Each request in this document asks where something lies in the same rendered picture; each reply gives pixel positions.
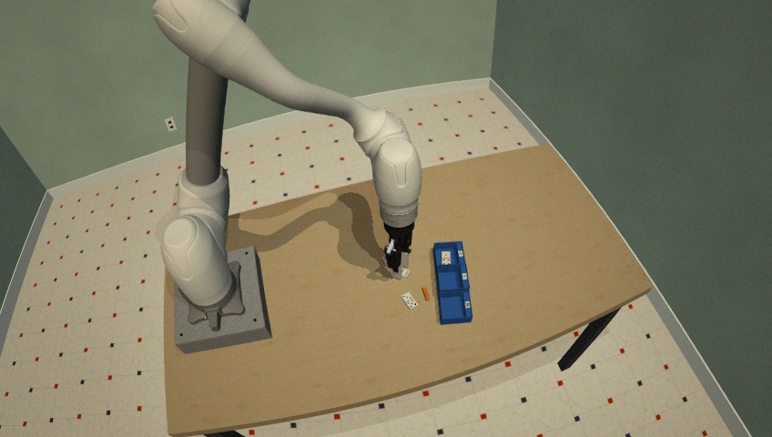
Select blue rack of labelled bins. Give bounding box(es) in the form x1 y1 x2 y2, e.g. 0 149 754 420
433 241 472 325

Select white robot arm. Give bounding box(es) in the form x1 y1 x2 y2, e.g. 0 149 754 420
152 0 422 331

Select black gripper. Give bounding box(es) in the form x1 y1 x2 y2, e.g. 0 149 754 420
384 222 414 279

